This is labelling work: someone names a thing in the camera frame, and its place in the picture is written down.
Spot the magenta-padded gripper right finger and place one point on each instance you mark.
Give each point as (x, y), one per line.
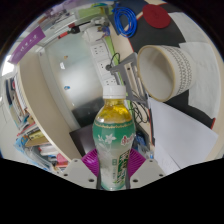
(148, 170)

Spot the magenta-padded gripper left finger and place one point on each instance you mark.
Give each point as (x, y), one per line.
(78, 170)

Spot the green-labelled tea drink bottle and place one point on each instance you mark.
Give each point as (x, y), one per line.
(113, 140)

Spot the wooden shelf with books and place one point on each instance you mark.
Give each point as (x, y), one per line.
(33, 110)

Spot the white patterned ceramic mug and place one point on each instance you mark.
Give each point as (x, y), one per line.
(156, 71)

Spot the grey metal laptop stand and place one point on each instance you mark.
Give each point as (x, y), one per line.
(126, 71)

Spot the white paper napkin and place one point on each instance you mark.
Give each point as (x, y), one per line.
(206, 80)

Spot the white power socket strip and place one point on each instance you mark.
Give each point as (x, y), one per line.
(101, 63)

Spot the black desk mat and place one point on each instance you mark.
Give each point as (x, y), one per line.
(156, 36)

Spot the purple pennant flag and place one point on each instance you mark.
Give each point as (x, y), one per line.
(26, 45)

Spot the white round jar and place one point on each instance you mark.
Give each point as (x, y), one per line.
(91, 33)

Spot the dark wine bottle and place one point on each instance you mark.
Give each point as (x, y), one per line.
(70, 30)

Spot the flat round red coaster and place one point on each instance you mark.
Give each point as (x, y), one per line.
(156, 16)

